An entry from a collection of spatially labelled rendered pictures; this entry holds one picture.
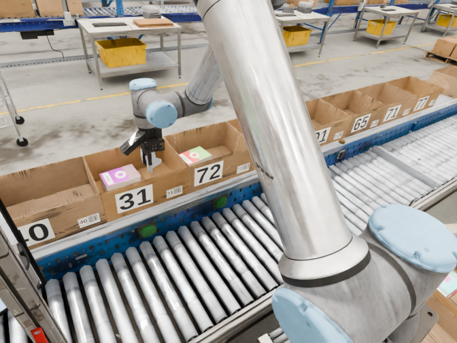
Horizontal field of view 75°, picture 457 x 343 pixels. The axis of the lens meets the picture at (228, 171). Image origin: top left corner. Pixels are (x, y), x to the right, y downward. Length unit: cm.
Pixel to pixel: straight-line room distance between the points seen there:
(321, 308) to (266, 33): 40
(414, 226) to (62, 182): 139
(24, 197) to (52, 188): 11
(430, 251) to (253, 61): 42
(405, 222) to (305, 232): 23
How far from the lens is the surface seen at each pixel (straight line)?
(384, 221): 61
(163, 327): 126
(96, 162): 155
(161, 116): 98
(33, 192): 159
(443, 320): 154
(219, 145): 182
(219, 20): 49
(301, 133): 45
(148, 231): 142
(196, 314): 127
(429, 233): 64
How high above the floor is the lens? 189
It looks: 38 degrees down
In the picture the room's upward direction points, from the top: 6 degrees clockwise
